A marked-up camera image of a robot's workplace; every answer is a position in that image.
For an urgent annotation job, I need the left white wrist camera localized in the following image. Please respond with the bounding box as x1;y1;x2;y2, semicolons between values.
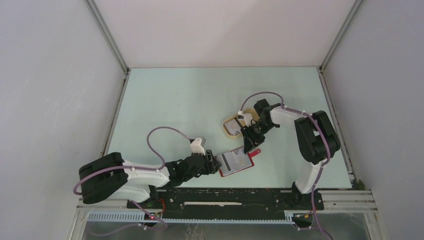
189;136;206;156

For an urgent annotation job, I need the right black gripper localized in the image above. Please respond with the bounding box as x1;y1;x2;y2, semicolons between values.
240;120;276;154

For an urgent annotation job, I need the white magnetic stripe card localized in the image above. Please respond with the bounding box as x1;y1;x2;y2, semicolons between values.
217;153;232;176

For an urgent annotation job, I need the red card holder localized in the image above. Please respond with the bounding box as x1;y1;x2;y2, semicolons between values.
216;146;261;177

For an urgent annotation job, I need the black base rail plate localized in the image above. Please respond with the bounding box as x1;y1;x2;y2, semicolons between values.
139;187;325;220

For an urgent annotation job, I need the white cable duct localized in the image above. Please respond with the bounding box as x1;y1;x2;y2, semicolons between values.
86;211;295;225

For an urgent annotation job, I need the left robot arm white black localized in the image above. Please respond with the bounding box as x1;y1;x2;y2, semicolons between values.
74;149;222;208

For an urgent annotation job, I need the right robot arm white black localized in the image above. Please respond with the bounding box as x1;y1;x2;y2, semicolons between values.
237;99;341;209

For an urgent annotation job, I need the white VIP card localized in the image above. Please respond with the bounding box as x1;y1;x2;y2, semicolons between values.
228;148;252;171

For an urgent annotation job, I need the beige oval tray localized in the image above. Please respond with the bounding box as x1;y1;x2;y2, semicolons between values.
222;108;260;138

